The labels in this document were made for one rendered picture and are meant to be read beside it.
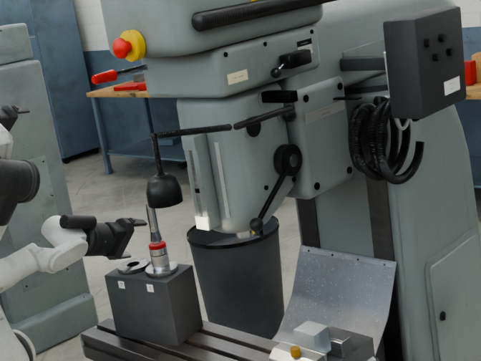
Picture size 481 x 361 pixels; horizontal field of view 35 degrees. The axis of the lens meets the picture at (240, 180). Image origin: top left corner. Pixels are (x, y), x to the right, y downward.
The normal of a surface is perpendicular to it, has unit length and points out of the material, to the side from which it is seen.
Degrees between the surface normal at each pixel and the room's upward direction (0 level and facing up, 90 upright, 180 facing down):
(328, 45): 90
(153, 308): 90
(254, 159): 90
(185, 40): 90
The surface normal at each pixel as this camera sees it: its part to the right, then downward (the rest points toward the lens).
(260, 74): 0.73, 0.07
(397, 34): -0.67, 0.29
